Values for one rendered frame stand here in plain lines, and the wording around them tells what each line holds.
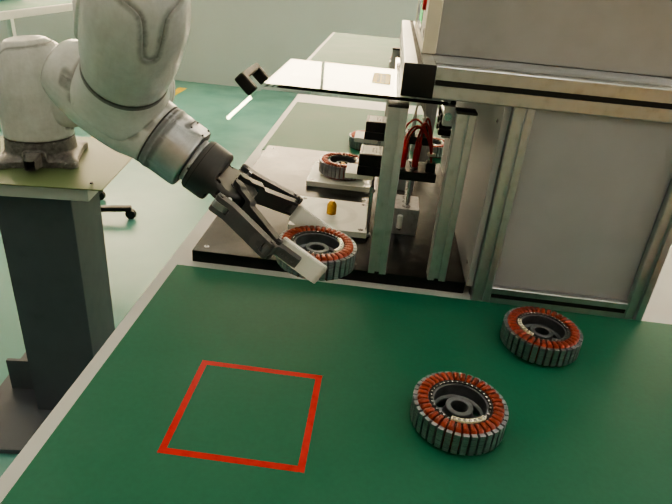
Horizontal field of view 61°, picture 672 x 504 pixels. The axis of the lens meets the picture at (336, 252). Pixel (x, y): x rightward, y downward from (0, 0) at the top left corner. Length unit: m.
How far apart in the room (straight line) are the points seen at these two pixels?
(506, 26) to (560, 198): 0.27
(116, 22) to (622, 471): 0.72
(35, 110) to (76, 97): 0.69
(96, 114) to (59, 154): 0.74
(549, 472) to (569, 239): 0.40
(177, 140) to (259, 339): 0.29
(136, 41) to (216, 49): 5.45
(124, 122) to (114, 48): 0.13
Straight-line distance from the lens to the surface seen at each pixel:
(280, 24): 5.89
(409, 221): 1.10
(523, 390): 0.81
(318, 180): 1.31
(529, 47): 0.97
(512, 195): 0.90
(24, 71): 1.45
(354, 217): 1.13
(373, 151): 1.08
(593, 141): 0.92
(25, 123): 1.47
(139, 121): 0.75
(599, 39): 0.99
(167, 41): 0.64
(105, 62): 0.67
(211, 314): 0.87
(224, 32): 6.03
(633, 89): 0.90
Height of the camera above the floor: 1.24
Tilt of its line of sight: 27 degrees down
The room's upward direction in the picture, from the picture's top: 5 degrees clockwise
